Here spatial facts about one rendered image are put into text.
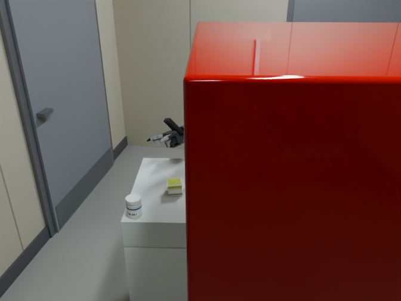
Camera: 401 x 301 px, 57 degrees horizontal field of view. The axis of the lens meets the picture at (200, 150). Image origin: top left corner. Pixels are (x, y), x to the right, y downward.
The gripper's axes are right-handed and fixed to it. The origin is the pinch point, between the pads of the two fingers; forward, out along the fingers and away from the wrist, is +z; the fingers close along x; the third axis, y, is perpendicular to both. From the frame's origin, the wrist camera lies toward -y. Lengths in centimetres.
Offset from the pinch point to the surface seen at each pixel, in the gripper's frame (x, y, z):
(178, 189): -16.1, 24.3, 1.6
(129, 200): -19.3, 17.6, 28.7
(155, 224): -24.8, 31.4, 22.5
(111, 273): 80, 97, 24
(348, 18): 91, -31, -329
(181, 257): -26, 52, 15
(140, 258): -14, 49, 30
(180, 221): -31.3, 32.9, 13.3
